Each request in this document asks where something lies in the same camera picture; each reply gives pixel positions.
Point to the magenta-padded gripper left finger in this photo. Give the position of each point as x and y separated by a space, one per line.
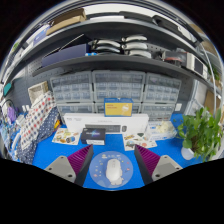
61 166

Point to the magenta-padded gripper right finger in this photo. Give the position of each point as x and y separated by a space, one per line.
165 166

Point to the grey computer mouse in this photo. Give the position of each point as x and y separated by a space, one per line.
112 170

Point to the round cartoon rabbit mouse pad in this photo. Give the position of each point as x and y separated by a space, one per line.
96 171

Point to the white plant pot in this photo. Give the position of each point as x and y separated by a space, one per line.
187 154

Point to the small colourful sticker sheet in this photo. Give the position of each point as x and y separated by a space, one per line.
65 136

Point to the large colourful sticker sheet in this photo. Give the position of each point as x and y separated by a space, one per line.
140 141

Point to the blue white glove box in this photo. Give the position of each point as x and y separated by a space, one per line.
161 130

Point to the small black box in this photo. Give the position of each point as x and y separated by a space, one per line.
92 136

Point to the patterned fabric bag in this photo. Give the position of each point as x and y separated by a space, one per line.
36 126

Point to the green leafy plant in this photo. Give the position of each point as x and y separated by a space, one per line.
200 131

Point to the long white keyboard box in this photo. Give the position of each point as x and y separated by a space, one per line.
86 120

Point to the yellow and blue box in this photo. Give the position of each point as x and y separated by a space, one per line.
116 107

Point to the white storage crate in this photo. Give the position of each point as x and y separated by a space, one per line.
37 91

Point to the dark metal shelf unit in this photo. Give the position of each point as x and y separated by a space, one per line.
110 61

